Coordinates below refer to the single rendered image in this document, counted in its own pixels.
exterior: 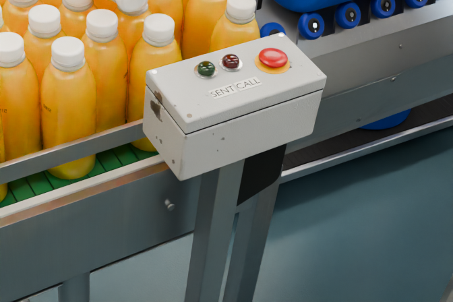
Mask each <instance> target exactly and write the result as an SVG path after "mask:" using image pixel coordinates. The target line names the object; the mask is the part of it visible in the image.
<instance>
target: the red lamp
mask: <svg viewBox="0 0 453 302"><path fill-rule="evenodd" d="M222 64H223V65H224V66H225V67H227V68H231V69H232V68H236V67H238V66H239V64H240V60H239V58H238V56H236V55H235V54H232V53H229V54H226V55H225V56H224V57H223V58H222Z"/></svg>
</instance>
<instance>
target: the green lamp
mask: <svg viewBox="0 0 453 302"><path fill-rule="evenodd" d="M197 71H198V73H199V74H201V75H203V76H211V75H213V74H214V72H215V66H214V64H213V63H212V62H210V61H202V62H200V63H199V64H198V66H197Z"/></svg>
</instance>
